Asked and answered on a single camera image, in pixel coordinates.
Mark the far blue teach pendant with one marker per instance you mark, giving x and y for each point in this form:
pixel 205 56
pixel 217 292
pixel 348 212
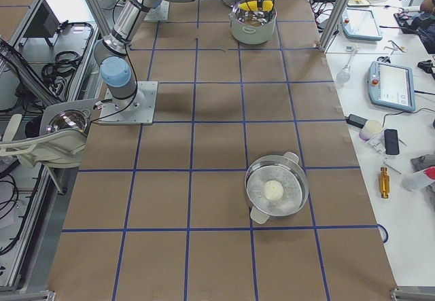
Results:
pixel 359 23

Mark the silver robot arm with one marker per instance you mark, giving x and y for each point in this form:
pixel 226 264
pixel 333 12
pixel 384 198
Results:
pixel 110 54

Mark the gold brass fitting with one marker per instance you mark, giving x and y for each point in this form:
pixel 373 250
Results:
pixel 383 180

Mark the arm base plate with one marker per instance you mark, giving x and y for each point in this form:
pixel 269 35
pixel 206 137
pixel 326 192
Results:
pixel 136 110
pixel 158 14

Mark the blue teach pendant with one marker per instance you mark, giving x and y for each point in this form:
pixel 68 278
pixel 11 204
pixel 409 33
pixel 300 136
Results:
pixel 391 86
pixel 359 23

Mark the aluminium frame post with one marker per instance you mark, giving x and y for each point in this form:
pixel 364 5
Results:
pixel 331 26

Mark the yellow toy corn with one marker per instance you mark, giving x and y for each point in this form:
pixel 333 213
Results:
pixel 255 6

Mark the white steamed bun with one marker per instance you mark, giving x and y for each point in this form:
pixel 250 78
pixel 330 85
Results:
pixel 273 190

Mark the black power adapter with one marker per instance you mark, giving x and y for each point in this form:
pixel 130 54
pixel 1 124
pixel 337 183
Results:
pixel 355 120

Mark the steel bowl on chair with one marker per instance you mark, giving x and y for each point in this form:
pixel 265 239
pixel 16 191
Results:
pixel 70 118

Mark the near blue teach pendant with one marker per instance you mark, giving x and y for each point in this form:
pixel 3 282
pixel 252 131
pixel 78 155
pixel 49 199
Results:
pixel 391 86

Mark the steel steamer pot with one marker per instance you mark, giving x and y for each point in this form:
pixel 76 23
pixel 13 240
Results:
pixel 285 169

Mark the pale green cooking pot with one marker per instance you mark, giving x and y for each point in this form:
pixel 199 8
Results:
pixel 252 27

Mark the white paper cup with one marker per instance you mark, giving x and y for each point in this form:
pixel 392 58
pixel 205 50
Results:
pixel 370 129

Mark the black smartphone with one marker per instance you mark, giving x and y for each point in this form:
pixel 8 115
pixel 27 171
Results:
pixel 391 142

